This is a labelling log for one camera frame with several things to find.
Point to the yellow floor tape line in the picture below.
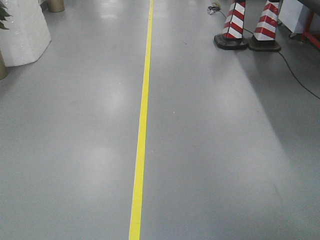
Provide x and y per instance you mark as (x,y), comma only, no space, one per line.
(139,172)

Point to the red white traffic cone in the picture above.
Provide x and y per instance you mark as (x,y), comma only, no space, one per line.
(264,36)
(231,37)

